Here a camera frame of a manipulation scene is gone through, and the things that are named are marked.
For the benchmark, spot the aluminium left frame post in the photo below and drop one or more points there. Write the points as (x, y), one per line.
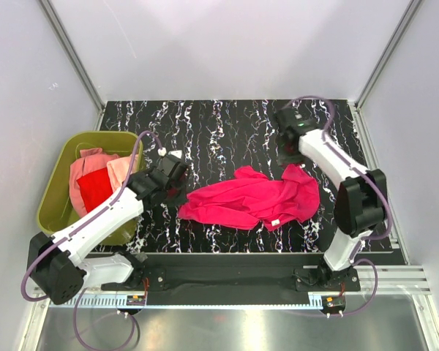
(63, 37)

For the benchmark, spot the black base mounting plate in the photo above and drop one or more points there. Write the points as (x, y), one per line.
(248, 276)

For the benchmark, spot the olive green plastic bin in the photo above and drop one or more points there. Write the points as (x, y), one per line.
(56, 210)

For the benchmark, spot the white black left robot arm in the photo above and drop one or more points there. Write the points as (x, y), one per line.
(59, 264)

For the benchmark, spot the salmon pink shirt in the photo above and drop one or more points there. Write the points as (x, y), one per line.
(90, 160)

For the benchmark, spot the light pink shirt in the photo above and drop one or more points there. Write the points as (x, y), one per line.
(119, 168)

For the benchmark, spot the red folded shirt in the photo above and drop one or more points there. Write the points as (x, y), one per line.
(94, 189)

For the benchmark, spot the aluminium right frame post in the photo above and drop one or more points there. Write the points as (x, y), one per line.
(395, 39)

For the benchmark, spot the aluminium frame post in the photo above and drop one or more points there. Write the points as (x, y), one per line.
(63, 37)
(395, 39)

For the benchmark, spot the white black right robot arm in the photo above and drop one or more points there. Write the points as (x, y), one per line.
(361, 202)

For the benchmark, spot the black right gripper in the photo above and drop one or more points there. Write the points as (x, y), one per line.
(282, 158)

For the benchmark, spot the magenta pink t-shirt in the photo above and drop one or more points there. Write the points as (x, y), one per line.
(250, 198)

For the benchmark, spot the white slotted cable duct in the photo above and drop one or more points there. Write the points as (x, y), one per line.
(157, 300)

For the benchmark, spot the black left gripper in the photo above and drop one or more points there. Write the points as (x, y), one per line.
(182, 198)

